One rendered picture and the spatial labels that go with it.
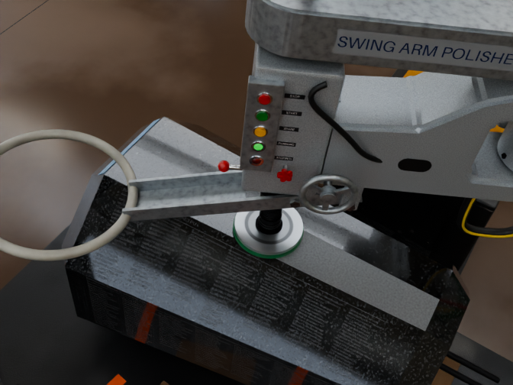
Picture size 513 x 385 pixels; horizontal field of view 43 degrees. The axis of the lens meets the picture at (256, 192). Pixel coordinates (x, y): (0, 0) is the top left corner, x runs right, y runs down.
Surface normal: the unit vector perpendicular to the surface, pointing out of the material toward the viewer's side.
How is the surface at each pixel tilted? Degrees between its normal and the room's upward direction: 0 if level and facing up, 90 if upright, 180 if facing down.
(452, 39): 90
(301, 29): 90
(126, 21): 0
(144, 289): 45
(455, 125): 90
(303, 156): 90
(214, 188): 16
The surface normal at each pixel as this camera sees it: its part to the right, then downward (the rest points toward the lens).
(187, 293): -0.26, 0.01
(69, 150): 0.09, -0.64
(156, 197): -0.19, -0.64
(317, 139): -0.05, 0.77
